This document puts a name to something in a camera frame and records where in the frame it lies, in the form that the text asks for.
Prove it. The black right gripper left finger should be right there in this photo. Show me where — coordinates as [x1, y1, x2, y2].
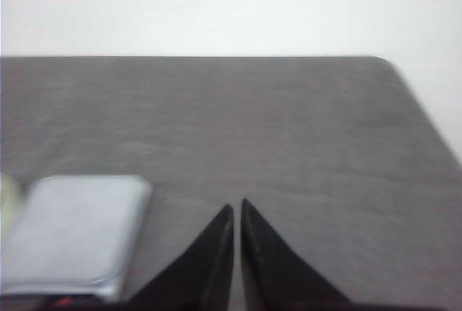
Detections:
[128, 204, 234, 310]

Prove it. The pale green plate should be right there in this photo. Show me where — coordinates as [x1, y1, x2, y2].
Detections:
[1, 174, 23, 235]

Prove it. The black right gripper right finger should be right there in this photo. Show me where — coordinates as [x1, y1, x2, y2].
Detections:
[240, 199, 357, 310]

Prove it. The silver electronic kitchen scale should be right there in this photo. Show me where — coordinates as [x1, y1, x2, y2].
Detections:
[1, 175, 152, 310]

